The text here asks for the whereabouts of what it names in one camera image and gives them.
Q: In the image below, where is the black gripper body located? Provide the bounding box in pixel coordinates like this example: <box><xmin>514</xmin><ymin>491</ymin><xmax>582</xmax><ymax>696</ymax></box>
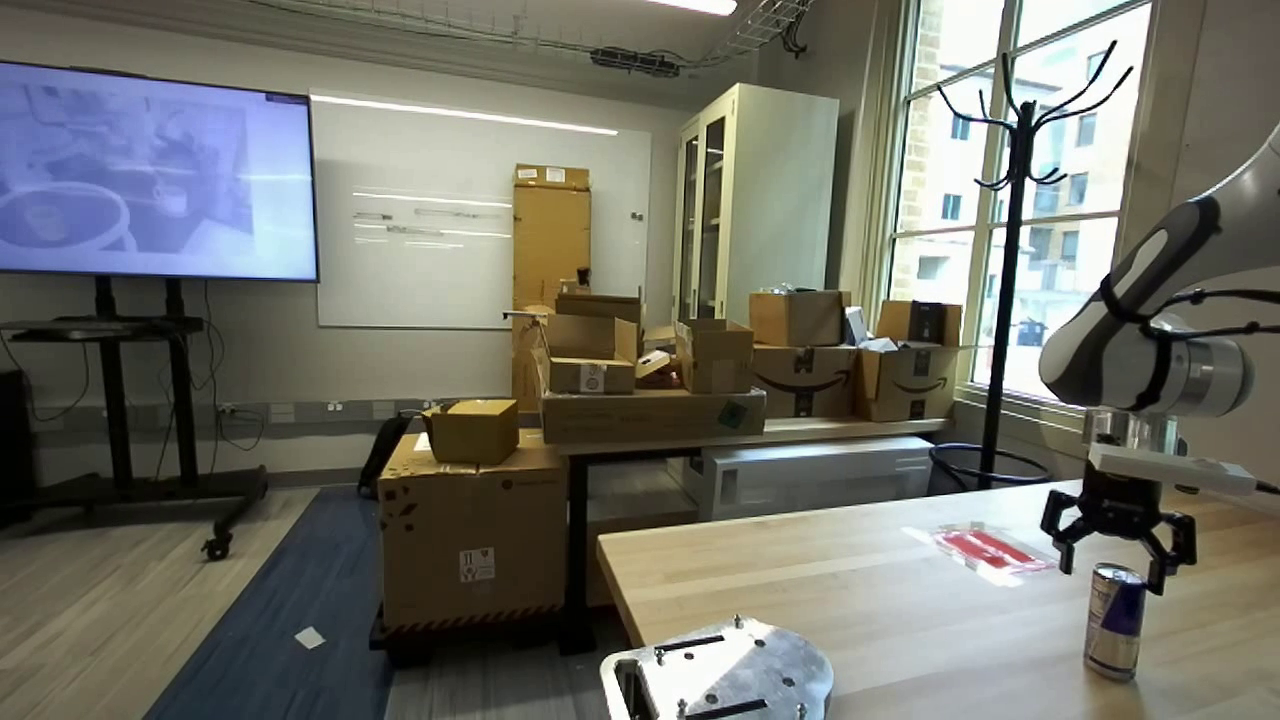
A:
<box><xmin>1036</xmin><ymin>458</ymin><xmax>1200</xmax><ymax>562</ymax></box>

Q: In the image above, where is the red bull can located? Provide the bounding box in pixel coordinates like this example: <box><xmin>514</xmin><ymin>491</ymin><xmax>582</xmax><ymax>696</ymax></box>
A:
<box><xmin>1082</xmin><ymin>562</ymin><xmax>1154</xmax><ymax>687</ymax></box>

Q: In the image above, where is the silver metal platform plate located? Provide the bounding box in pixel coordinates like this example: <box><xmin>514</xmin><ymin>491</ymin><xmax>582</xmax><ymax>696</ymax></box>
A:
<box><xmin>597</xmin><ymin>611</ymin><xmax>841</xmax><ymax>720</ymax></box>

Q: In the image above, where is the red and white table label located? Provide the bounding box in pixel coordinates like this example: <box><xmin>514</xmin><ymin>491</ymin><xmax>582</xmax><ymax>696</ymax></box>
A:
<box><xmin>908</xmin><ymin>520</ymin><xmax>1078</xmax><ymax>591</ymax></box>

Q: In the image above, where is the amazon smile cardboard box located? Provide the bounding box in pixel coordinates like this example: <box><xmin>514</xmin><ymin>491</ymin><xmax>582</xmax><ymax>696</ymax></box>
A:
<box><xmin>856</xmin><ymin>340</ymin><xmax>965</xmax><ymax>427</ymax></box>
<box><xmin>750</xmin><ymin>340</ymin><xmax>865</xmax><ymax>426</ymax></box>

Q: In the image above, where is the black coat rack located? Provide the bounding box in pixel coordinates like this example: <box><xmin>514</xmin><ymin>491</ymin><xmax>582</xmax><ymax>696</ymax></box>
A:
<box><xmin>926</xmin><ymin>37</ymin><xmax>1139</xmax><ymax>496</ymax></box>

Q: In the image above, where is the open cardboard box dark inside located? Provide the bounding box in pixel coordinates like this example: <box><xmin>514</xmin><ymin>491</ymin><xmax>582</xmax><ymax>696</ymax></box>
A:
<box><xmin>871</xmin><ymin>296</ymin><xmax>969</xmax><ymax>355</ymax></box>

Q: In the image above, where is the large paned window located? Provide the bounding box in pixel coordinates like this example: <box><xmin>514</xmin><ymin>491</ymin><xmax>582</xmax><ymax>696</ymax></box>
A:
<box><xmin>885</xmin><ymin>0</ymin><xmax>1161</xmax><ymax>420</ymax></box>

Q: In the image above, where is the plain square cardboard box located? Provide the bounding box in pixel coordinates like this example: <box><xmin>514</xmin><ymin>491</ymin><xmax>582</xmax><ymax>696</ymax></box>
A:
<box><xmin>746</xmin><ymin>283</ymin><xmax>856</xmax><ymax>355</ymax></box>

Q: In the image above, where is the narrow upright cardboard box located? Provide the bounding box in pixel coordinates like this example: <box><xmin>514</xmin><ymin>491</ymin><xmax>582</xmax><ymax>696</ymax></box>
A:
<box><xmin>685</xmin><ymin>316</ymin><xmax>759</xmax><ymax>399</ymax></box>

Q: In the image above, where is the crumpled packing paper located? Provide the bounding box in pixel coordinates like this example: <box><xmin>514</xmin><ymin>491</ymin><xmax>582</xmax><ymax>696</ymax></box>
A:
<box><xmin>633</xmin><ymin>344</ymin><xmax>691</xmax><ymax>395</ymax></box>

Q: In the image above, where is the long flat cardboard box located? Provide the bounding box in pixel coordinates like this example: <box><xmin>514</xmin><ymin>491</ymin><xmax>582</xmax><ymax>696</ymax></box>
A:
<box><xmin>540</xmin><ymin>383</ymin><xmax>773</xmax><ymax>451</ymax></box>

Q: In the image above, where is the white glass door cabinet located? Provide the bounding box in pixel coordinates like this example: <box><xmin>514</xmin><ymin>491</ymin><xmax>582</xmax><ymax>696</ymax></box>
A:
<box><xmin>667</xmin><ymin>81</ymin><xmax>845</xmax><ymax>330</ymax></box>

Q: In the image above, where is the black legged side table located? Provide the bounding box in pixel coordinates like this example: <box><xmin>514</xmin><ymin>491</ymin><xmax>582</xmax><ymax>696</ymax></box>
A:
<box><xmin>549</xmin><ymin>411</ymin><xmax>948</xmax><ymax>662</ymax></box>

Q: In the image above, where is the small labelled cardboard box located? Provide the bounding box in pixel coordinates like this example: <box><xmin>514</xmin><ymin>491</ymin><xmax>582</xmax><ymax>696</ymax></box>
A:
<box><xmin>543</xmin><ymin>351</ymin><xmax>642</xmax><ymax>399</ymax></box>

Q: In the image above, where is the open flap cardboard box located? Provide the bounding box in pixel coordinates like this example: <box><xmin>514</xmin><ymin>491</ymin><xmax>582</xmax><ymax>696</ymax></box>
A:
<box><xmin>543</xmin><ymin>287</ymin><xmax>647</xmax><ymax>365</ymax></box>

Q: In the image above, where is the large cardboard box with sticker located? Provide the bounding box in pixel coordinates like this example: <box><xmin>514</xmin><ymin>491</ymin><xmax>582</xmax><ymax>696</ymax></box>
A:
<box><xmin>377</xmin><ymin>426</ymin><xmax>574</xmax><ymax>643</ymax></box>

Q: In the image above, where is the small closed cardboard box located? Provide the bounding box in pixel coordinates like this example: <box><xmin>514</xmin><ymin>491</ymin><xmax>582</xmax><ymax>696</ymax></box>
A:
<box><xmin>421</xmin><ymin>395</ymin><xmax>524</xmax><ymax>474</ymax></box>

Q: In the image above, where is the blue floor carpet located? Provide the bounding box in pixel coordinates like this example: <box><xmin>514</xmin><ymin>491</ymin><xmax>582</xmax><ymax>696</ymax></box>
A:
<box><xmin>141</xmin><ymin>484</ymin><xmax>397</xmax><ymax>720</ymax></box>

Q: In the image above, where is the black rolling television stand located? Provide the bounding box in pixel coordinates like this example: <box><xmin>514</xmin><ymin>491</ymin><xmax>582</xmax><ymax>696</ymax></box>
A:
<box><xmin>0</xmin><ymin>277</ymin><xmax>272</xmax><ymax>565</ymax></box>

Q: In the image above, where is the black floor speaker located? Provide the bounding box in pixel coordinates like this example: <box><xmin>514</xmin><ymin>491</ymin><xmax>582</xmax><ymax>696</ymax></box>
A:
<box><xmin>0</xmin><ymin>365</ymin><xmax>45</xmax><ymax>530</ymax></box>

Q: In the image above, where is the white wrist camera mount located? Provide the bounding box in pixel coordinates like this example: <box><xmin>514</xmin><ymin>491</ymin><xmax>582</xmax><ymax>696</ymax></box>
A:
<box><xmin>1085</xmin><ymin>442</ymin><xmax>1263</xmax><ymax>507</ymax></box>

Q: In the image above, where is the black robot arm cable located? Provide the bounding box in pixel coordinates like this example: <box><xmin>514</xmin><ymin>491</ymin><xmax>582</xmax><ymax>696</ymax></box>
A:
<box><xmin>1102</xmin><ymin>277</ymin><xmax>1280</xmax><ymax>420</ymax></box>

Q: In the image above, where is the white wall whiteboard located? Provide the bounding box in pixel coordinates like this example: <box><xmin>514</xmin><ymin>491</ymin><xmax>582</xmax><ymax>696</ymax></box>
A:
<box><xmin>309</xmin><ymin>92</ymin><xmax>659</xmax><ymax>333</ymax></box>

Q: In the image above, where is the large wall television screen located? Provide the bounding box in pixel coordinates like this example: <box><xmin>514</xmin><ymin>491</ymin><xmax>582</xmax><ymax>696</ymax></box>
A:
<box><xmin>0</xmin><ymin>56</ymin><xmax>325</xmax><ymax>287</ymax></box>

